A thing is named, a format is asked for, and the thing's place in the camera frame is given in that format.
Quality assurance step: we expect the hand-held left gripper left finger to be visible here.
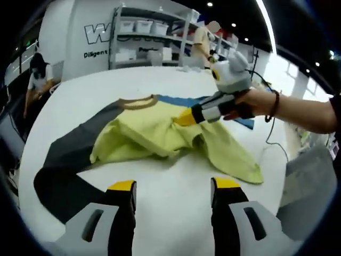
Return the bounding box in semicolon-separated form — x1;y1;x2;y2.
57;180;138;256

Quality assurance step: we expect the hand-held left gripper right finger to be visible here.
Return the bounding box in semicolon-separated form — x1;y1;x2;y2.
210;176;283;256

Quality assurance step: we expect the yellow blue grey garment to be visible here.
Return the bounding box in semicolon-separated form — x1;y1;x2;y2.
33;93;264;225

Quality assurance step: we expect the person's right hand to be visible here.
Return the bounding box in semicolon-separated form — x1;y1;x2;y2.
222;88;258;121

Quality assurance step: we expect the white shelf unit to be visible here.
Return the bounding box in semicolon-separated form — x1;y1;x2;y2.
210;25;240;58

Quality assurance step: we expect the white ceiling light strip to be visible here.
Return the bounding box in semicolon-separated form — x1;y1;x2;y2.
254;0;278;54

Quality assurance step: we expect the grey chair back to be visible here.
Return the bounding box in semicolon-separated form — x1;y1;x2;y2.
148;50;164;65

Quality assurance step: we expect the grey perforated metal cabinet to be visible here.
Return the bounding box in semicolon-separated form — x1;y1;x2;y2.
277;151;340;241

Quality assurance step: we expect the group of white storage bins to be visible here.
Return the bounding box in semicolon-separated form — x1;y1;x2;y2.
117;20;174;61

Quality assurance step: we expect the grey metal shelf unit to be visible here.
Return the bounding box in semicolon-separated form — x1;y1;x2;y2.
108;6;198;70

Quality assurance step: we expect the dark bead bracelet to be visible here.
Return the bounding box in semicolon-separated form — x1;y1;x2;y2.
265;90;280;123

